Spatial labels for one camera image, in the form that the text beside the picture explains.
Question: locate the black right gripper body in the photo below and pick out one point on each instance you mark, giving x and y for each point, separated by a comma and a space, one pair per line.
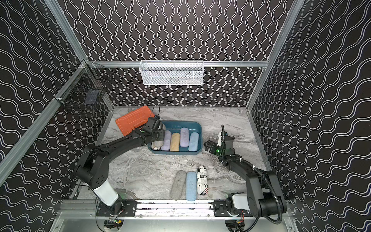
225, 138

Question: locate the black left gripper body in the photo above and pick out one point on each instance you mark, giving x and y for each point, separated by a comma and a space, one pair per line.
158, 135

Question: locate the light blue glasses case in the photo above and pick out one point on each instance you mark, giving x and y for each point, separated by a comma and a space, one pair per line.
193, 142

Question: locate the lavender glasses case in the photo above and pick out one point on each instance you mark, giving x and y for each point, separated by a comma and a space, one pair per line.
167, 141

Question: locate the purple glasses case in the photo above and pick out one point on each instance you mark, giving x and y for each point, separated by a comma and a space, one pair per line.
184, 137

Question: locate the tan fabric glasses case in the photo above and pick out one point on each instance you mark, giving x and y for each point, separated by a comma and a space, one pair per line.
175, 142

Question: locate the newspaper print glasses case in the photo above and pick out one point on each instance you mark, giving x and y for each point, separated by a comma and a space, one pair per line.
202, 181

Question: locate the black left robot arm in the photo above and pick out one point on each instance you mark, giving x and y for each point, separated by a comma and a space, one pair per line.
93, 166

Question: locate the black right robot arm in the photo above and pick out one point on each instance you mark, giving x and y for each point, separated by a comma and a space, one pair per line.
263, 192

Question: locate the teal plastic storage box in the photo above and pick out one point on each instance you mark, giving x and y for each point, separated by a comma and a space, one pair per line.
175, 126

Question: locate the orange plastic tool case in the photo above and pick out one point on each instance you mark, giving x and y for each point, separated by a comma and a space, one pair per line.
134, 120

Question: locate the aluminium back crossbar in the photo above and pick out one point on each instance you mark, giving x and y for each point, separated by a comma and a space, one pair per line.
205, 64

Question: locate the white wire basket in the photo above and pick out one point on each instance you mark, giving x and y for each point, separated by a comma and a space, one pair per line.
185, 76

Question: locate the black wire basket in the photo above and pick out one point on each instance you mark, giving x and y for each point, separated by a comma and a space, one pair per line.
87, 94

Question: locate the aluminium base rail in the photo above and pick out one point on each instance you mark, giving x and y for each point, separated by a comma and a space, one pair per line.
153, 209

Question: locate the aluminium left side rail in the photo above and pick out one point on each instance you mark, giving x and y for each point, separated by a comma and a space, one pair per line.
14, 156

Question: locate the aluminium corner post left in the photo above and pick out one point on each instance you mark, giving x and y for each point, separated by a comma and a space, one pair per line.
65, 26

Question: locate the aluminium corner post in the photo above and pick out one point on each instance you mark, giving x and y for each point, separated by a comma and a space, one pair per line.
65, 26
280, 41

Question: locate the aluminium corner post right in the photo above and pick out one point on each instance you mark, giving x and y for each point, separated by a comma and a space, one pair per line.
280, 41

